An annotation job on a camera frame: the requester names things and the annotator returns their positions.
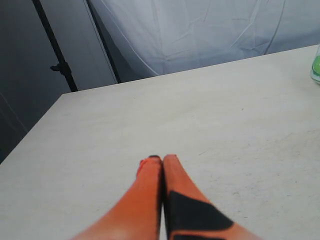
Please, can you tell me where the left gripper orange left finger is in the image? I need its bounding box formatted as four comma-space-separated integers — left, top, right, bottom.
73, 155, 163, 240

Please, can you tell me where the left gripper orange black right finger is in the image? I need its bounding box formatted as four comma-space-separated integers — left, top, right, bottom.
163, 154, 261, 240

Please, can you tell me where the clear plastic drink bottle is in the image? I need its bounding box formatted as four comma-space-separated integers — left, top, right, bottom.
310, 46, 320, 85

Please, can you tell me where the black stand pole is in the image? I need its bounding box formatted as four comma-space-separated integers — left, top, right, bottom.
32, 0, 78, 92

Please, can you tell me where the white backdrop curtain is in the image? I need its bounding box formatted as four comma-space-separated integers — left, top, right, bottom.
92, 0, 320, 78

